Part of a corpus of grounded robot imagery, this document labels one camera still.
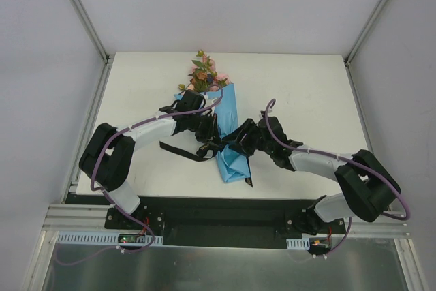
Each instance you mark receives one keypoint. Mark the fake flower stem orange blooms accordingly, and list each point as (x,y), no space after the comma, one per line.
(202,79)

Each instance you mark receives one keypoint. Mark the aluminium front rail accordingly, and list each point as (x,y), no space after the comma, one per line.
(74,217)

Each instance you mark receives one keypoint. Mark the aluminium frame post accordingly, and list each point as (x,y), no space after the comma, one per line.
(370,23)
(90,30)

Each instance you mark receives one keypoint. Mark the black ribbon gold lettering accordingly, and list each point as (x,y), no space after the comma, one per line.
(201,149)

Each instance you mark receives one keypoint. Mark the fake flower stem pink roses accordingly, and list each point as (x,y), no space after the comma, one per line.
(203,60)

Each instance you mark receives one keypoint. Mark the left aluminium frame post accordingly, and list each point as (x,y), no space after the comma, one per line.
(90,30)

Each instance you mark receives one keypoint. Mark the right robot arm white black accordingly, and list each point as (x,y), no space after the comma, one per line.
(367,189)

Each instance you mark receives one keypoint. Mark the blue wrapping paper sheet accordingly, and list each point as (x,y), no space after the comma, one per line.
(227,116)

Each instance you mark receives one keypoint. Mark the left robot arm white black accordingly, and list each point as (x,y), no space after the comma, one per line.
(107,157)

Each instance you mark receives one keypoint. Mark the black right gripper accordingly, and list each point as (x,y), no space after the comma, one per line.
(244,135)

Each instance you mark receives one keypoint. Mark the white cable duct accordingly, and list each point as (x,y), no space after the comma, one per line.
(107,238)
(298,244)

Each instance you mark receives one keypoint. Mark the right aluminium frame post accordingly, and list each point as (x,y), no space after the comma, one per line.
(370,23)

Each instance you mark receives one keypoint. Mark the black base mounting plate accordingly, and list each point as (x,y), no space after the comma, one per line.
(215,222)

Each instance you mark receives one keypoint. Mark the left white cable duct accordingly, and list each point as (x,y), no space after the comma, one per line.
(107,238)

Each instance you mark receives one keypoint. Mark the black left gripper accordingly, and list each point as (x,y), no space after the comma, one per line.
(211,132)

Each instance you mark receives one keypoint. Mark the right white cable duct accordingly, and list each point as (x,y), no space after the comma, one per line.
(298,244)

